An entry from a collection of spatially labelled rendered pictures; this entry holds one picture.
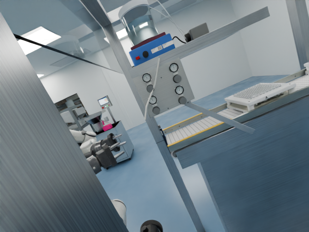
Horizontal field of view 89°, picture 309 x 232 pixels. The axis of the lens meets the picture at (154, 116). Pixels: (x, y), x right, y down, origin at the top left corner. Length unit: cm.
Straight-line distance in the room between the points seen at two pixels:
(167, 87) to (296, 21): 97
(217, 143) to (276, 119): 30
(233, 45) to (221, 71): 90
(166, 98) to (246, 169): 62
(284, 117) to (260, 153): 22
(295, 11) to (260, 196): 112
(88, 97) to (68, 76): 96
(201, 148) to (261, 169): 39
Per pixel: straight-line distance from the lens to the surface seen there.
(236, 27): 81
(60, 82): 651
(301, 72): 139
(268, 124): 95
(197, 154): 84
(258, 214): 126
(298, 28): 142
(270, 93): 96
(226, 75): 620
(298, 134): 114
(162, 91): 69
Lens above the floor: 127
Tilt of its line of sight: 12 degrees down
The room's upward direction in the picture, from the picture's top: 24 degrees counter-clockwise
